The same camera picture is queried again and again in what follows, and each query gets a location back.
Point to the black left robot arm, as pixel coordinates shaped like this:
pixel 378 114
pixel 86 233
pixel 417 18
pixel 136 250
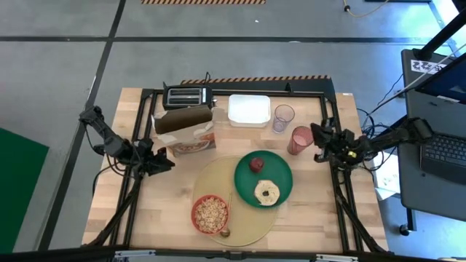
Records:
pixel 109 138

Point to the gold spoon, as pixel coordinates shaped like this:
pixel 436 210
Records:
pixel 225 232

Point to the grey desk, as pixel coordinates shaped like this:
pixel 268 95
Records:
pixel 411 182

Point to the laptop computer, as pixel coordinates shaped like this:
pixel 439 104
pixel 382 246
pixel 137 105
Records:
pixel 444 145

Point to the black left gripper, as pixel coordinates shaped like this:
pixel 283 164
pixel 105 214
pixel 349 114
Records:
pixel 147 158

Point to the beige bagel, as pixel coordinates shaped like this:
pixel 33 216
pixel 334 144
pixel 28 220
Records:
pixel 273 198

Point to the green floor mat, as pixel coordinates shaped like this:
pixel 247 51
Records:
pixel 18 189

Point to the pink plastic tumbler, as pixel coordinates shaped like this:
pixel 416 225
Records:
pixel 300 140

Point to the black yellow hazard tape strip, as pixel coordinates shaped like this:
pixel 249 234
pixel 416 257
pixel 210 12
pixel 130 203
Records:
pixel 255 79

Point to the clear drinking glass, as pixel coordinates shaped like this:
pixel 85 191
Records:
pixel 282 120

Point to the red plastic bowl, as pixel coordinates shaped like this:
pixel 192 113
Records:
pixel 193 214

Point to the cereal rings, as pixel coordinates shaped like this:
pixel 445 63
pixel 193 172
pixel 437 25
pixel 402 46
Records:
pixel 210 214

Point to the white plastic bin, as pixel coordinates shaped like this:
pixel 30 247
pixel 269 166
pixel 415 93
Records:
pixel 249 111

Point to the white paper sheets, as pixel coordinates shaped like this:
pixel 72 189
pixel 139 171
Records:
pixel 387 178

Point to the green plastic plate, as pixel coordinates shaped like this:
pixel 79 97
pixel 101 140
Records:
pixel 280 171

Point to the black aluminium table frame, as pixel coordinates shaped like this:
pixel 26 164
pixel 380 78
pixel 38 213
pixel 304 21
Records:
pixel 306 93

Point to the red apple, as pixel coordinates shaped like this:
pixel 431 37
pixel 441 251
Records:
pixel 256 164

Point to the black toaster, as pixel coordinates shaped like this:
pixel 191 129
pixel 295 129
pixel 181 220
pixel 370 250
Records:
pixel 185 96

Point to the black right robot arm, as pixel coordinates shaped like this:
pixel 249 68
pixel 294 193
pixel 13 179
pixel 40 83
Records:
pixel 393 136

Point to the orange cereal box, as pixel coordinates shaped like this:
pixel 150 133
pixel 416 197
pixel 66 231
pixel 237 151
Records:
pixel 185 131

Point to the round woven straw placemat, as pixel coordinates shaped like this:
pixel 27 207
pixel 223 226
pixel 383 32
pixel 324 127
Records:
pixel 251 225

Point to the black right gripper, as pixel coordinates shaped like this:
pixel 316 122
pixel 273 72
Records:
pixel 338 147

